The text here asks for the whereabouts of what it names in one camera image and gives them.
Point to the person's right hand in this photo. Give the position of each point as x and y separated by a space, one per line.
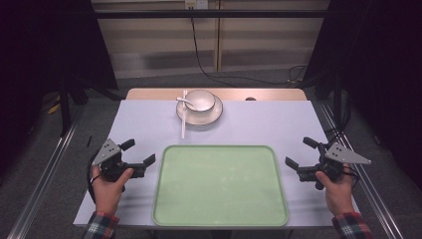
340 195

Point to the white wall socket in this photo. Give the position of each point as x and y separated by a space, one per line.
196 3

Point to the green tray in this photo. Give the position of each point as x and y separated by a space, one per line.
232 192

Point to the white bowl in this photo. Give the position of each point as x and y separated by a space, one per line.
202 99

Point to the yellow thing on floor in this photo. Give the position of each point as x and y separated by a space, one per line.
53 108

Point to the small black stick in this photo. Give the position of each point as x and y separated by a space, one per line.
89 141

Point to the white spoon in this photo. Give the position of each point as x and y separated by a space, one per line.
183 100

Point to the aluminium rail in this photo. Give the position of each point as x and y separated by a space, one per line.
375 192
40 186

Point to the black horizontal frame bar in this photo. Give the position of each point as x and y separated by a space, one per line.
232 14

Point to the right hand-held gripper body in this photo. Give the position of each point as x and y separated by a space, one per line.
341 154

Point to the white plate dark rim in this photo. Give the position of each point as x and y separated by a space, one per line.
205 118

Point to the pale table cover sheet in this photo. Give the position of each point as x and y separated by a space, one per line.
139 126

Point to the dark curtain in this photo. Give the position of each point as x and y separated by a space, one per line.
40 66
381 83

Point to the small dark round thing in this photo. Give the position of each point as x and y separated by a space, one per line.
250 99

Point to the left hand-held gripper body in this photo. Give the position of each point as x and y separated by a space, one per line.
106 152

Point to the wooden vertical post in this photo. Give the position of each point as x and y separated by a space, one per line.
218 40

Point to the person's left hand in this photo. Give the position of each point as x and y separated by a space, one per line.
107 195

